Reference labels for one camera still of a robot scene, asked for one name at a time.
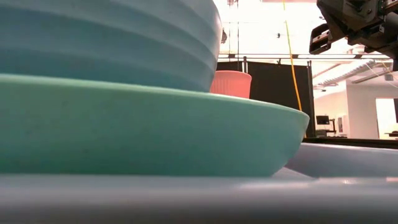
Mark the small black monitor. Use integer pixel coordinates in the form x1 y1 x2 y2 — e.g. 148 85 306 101
315 114 330 126

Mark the black aluminium table frame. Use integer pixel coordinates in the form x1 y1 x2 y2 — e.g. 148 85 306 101
302 136 398 150

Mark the pink cup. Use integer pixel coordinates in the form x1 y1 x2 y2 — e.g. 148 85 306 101
210 70 252 100

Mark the green plate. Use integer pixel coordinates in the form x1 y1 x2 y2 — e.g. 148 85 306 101
0 73 310 177

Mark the long light bar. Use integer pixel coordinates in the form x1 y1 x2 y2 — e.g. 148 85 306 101
217 53 392 60

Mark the light blue bowl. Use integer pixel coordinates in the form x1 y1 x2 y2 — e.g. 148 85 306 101
0 0 223 93

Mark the yellow cable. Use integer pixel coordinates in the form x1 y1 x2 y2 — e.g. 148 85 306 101
281 0 307 138

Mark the black partition screen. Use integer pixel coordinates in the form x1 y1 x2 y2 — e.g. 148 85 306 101
216 60 316 138

